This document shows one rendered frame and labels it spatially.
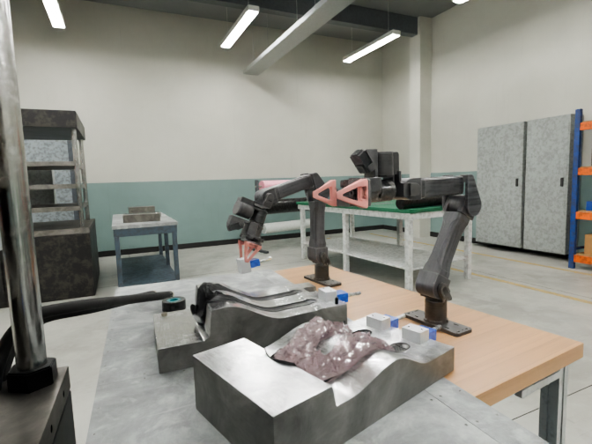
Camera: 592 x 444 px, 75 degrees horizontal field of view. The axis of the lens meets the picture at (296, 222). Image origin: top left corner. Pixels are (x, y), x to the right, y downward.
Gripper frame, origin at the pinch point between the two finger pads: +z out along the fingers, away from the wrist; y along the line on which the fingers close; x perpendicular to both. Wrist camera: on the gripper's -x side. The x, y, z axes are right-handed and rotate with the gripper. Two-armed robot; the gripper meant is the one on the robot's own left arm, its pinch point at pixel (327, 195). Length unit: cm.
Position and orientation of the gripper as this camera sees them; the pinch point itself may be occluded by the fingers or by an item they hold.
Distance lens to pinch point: 91.0
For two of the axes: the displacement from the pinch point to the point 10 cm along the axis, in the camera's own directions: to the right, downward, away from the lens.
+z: -8.6, 1.0, -5.0
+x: 0.4, 9.9, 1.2
